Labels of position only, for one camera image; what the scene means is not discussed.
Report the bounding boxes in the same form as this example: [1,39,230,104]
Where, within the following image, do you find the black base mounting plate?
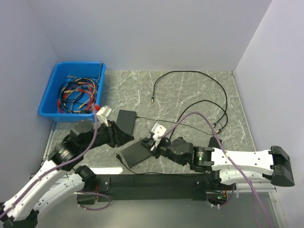
[81,173,236,201]

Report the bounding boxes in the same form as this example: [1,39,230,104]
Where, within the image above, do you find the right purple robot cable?
[156,112,276,228]

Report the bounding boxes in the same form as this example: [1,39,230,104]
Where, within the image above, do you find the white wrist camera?
[95,104,112,126]
[150,123,167,148]

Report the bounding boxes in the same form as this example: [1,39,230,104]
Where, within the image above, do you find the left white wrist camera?
[95,104,112,126]

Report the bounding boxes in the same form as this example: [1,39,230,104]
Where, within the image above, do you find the blue plastic bin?
[38,61,106,122]

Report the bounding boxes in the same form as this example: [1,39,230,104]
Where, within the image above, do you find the black network switch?
[116,110,137,135]
[116,140,152,169]

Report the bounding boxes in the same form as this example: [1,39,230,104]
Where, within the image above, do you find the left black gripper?
[82,119,135,151]

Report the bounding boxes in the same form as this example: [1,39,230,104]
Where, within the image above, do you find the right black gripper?
[141,137,187,166]

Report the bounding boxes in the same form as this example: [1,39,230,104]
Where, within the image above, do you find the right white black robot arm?
[141,137,295,190]

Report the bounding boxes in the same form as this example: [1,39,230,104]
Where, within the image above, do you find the aluminium rail frame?
[14,68,289,228]

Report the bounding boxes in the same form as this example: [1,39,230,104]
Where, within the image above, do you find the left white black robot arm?
[0,121,134,228]

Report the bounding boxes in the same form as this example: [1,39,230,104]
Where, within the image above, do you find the bundle of coloured cables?
[56,75,100,114]

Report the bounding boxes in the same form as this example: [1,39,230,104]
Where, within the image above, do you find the black power adapter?
[208,137,220,149]

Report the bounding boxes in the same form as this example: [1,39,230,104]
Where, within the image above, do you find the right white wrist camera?
[150,123,167,148]

